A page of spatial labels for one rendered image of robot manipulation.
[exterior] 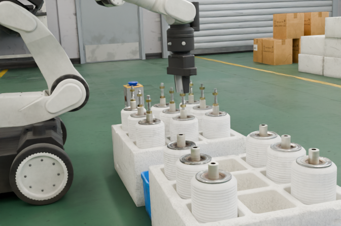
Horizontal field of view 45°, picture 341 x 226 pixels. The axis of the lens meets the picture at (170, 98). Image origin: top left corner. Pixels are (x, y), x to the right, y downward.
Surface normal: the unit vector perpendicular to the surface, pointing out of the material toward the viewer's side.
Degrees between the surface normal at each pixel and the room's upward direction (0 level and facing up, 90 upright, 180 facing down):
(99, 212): 0
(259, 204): 90
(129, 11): 90
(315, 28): 90
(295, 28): 90
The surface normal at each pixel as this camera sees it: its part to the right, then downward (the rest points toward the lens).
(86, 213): -0.04, -0.98
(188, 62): 0.61, 0.12
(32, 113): -0.10, 0.38
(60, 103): 0.28, 0.16
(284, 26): -0.95, 0.10
